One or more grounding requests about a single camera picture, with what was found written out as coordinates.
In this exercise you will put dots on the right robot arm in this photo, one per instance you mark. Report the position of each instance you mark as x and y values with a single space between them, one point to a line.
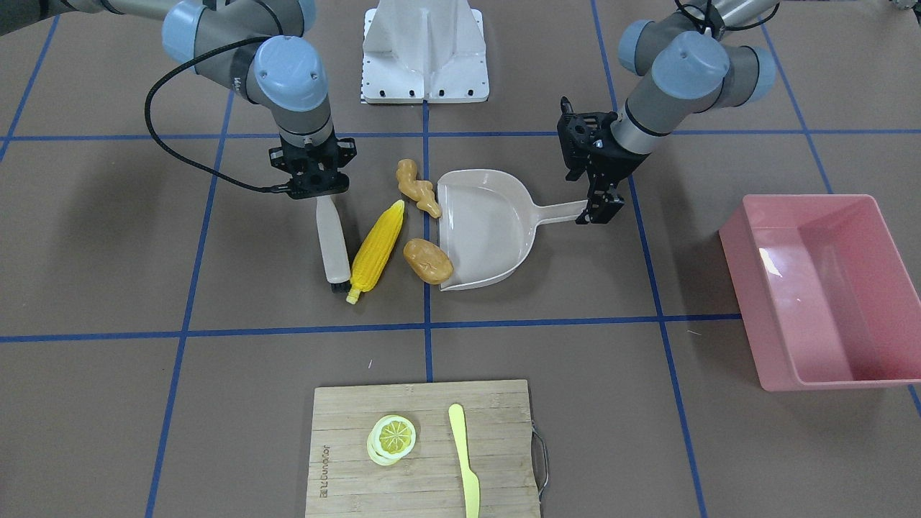
255 49

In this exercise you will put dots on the brown toy potato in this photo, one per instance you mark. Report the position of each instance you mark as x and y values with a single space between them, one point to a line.
428 261

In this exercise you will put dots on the yellow toy corn cob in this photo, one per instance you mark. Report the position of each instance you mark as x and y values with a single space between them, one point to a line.
375 251

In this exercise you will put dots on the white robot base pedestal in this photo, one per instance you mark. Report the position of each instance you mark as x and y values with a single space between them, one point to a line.
424 51

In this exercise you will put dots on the yellow toy lemon slice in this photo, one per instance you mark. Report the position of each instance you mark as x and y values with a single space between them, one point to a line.
390 440

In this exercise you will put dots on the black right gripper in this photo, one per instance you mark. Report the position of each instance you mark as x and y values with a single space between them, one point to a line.
346 151

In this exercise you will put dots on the bamboo cutting board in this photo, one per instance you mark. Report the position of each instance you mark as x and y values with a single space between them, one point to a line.
343 481

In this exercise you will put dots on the beige plastic dustpan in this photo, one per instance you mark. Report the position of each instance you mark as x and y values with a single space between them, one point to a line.
488 225

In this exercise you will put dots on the tan toy ginger root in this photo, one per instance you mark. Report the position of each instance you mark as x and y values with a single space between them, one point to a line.
422 192

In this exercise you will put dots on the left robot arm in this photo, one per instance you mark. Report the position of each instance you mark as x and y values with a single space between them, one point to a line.
684 68

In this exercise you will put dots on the pink plastic bin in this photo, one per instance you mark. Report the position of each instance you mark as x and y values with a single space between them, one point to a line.
825 298

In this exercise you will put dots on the beige hand brush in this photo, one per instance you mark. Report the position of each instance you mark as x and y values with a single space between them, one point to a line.
332 244

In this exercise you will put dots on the yellow plastic toy knife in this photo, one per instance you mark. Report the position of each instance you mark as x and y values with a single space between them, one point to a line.
471 482

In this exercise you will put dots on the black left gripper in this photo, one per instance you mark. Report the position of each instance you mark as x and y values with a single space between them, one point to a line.
612 162

